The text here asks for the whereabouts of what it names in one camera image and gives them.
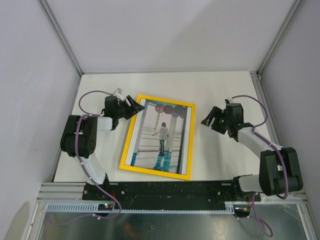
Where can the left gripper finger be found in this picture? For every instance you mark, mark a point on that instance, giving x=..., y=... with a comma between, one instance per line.
x=133, y=105
x=130, y=112

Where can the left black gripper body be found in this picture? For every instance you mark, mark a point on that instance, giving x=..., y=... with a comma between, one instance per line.
x=123, y=109

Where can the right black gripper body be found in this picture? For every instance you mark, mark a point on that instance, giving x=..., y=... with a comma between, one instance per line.
x=221, y=123

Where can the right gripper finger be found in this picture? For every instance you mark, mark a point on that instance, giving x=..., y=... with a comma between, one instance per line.
x=215, y=112
x=210, y=122

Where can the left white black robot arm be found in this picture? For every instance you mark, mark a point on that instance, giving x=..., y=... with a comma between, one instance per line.
x=79, y=138

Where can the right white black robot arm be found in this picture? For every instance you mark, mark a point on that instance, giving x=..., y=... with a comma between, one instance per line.
x=279, y=169

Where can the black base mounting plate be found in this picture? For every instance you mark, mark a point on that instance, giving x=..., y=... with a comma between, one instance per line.
x=167, y=193

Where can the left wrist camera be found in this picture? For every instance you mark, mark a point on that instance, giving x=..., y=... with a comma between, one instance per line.
x=118, y=93

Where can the right aluminium corner post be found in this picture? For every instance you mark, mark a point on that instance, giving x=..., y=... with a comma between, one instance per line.
x=280, y=34

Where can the aluminium corner post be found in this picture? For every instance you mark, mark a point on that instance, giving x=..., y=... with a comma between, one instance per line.
x=49, y=14
x=280, y=34

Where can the white slotted cable duct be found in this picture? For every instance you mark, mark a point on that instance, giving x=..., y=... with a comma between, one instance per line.
x=225, y=208

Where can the aluminium front rail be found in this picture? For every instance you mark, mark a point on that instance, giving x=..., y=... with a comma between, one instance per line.
x=60, y=192

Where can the left aluminium corner post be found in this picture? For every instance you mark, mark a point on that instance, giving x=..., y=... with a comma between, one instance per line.
x=49, y=14

